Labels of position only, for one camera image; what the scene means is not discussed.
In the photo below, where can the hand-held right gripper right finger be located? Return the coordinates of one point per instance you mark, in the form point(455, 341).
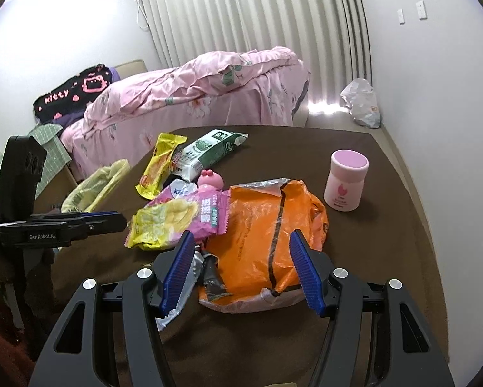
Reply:
point(308, 274)

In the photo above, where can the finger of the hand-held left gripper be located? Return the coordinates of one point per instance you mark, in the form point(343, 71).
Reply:
point(100, 214)
point(104, 225)

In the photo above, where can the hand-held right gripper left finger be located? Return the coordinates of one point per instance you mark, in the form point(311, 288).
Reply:
point(177, 274)

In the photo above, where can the yellow plastic bag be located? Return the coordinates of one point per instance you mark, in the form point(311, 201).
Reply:
point(104, 177)

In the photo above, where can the silver foil wrapper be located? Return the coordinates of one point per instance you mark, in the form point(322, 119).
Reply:
point(169, 318)

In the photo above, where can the orange plastic bag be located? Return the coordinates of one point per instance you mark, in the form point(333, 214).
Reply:
point(257, 234)

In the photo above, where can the wooden bedside table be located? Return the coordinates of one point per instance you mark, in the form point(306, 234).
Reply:
point(69, 175)

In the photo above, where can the green checked cloth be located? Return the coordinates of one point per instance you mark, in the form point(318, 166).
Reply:
point(54, 145)

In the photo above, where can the yellow pink snack packet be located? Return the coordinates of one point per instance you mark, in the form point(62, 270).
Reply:
point(173, 219)

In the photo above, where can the yellow orange snack packet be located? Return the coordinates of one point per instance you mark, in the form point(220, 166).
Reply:
point(161, 165)

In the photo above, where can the white blue packet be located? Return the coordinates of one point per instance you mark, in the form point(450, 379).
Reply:
point(181, 190)

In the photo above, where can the pink bottle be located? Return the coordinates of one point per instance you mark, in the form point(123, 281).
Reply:
point(346, 181)

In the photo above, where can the pink toy figure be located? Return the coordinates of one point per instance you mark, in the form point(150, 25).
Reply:
point(210, 179)

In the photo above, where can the black Hello Kitty pillow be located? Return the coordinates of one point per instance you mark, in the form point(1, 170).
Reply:
point(64, 94)

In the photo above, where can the green white snack packet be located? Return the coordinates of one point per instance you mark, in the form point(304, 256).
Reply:
point(209, 151)

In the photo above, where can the beige headboard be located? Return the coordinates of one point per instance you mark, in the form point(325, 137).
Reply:
point(130, 69)

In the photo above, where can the pink floral duvet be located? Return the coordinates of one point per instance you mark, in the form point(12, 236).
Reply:
point(185, 84)

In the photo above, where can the bed with pink sheet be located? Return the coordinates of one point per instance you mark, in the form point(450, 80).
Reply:
point(225, 109)

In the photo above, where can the white plastic bag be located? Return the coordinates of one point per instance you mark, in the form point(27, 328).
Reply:
point(362, 103)

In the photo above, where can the white pleated curtain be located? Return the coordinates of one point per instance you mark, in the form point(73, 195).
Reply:
point(257, 16)

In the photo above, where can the small white wall switch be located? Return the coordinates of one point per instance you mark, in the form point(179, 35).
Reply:
point(400, 15)

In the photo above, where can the large white wall switch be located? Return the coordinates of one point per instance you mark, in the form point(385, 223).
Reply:
point(420, 9)

